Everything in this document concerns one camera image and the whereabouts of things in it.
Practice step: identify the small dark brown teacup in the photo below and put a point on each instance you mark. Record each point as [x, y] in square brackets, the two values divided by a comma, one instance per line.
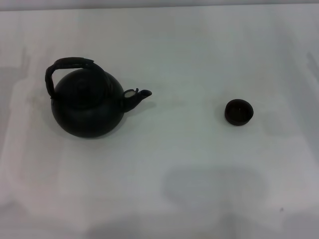
[239, 112]

